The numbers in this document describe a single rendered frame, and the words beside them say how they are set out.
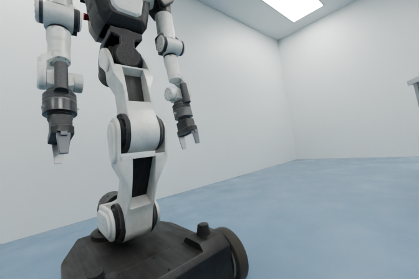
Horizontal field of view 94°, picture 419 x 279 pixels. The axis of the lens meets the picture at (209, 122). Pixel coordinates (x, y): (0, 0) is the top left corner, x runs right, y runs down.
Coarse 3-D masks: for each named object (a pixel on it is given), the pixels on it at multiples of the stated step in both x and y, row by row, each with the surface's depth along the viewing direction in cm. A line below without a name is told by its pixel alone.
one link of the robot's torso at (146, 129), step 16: (112, 64) 72; (144, 64) 85; (112, 80) 74; (128, 80) 78; (144, 80) 79; (128, 96) 76; (144, 96) 79; (128, 112) 67; (144, 112) 71; (128, 128) 64; (144, 128) 68; (160, 128) 72; (128, 144) 65; (144, 144) 69; (160, 144) 74
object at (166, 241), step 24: (96, 240) 86; (144, 240) 82; (168, 240) 80; (192, 240) 68; (216, 240) 69; (72, 264) 70; (96, 264) 68; (120, 264) 66; (144, 264) 61; (168, 264) 59; (192, 264) 59; (216, 264) 64
